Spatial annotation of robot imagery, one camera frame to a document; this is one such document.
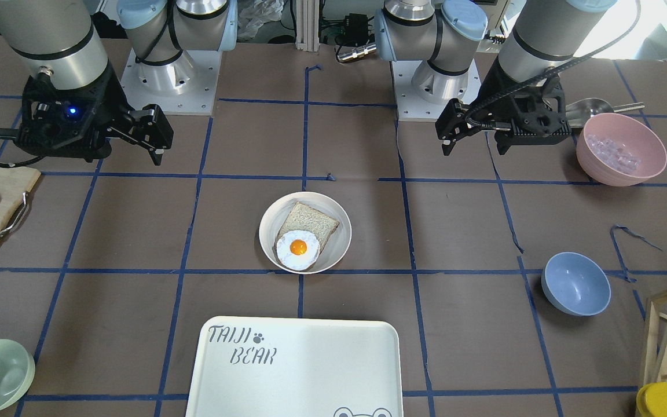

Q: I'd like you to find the white round plate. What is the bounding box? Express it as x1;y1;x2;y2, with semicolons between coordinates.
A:
258;192;353;275

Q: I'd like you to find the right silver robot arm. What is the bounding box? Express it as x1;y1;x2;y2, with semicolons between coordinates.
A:
0;1;238;169

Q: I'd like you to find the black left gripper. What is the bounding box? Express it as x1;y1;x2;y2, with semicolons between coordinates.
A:
435;75;572;156

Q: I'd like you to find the blue bowl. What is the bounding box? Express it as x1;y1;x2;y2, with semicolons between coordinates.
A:
541;253;611;317

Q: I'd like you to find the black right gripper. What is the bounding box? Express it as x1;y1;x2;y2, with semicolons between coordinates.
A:
16;64;174;166

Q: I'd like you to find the fake fried egg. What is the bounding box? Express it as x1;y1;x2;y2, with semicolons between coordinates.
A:
276;231;320;271

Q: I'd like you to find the pink bowl with ice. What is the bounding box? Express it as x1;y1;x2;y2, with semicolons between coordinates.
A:
576;113;667;186

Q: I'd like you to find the metal scoop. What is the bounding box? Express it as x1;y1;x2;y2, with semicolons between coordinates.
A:
565;98;646;129

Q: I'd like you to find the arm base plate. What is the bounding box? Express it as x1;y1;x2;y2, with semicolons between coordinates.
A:
391;61;481;122
120;50;223;116

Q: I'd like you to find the cream bear tray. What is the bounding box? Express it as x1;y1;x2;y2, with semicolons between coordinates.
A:
186;316;404;416

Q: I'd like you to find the bread slice on plate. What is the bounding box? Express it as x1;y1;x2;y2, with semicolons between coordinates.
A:
276;201;340;251

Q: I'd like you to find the yellow mug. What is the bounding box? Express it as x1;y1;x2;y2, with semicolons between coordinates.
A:
636;382;667;416

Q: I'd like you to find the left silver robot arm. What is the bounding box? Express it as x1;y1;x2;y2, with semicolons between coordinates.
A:
374;1;614;156

